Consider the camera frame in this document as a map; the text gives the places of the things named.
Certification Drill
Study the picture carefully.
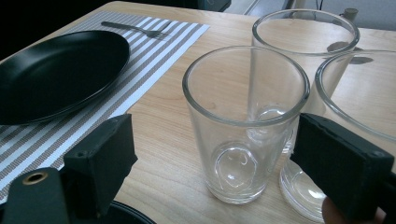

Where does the grey white striped placemat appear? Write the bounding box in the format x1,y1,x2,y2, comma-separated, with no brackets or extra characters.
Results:
0,10,210,203

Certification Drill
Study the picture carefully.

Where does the silver metal fork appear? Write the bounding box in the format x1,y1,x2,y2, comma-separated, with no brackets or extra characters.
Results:
101,21,171,41

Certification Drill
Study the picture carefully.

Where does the black plate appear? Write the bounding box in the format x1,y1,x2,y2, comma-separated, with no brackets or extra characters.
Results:
0,30,131,126
102,200,157,224

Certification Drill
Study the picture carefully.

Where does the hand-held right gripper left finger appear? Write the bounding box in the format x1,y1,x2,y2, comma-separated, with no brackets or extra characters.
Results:
60,113,138,219

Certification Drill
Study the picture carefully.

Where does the grey mug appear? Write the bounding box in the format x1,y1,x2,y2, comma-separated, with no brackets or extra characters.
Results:
339,7,360,23

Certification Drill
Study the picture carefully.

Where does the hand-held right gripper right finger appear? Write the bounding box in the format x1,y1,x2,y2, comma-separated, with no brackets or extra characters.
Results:
290,112,396,221

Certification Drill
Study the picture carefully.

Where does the clear drinking glass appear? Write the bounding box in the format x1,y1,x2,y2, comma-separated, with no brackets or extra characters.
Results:
251,8,361,155
279,49,396,223
181,45,311,205

